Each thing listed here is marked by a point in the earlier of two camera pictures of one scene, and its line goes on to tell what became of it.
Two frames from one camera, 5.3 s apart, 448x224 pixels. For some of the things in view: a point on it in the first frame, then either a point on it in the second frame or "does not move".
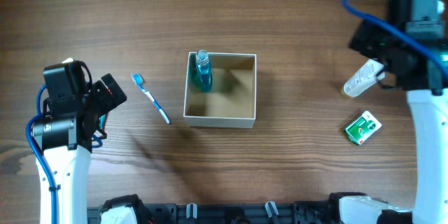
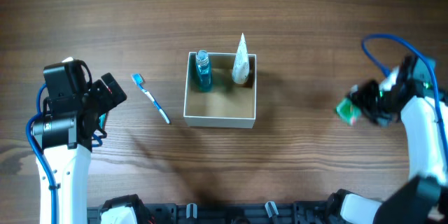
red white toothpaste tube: (101, 119) does not move
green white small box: (362, 127) -> (348, 111)
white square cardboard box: (232, 102) does not move
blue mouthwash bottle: (204, 71) does not move
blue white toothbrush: (138, 79) does not move
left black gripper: (106, 92) does not move
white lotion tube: (369, 73) -> (241, 69)
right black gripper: (366, 43) -> (366, 99)
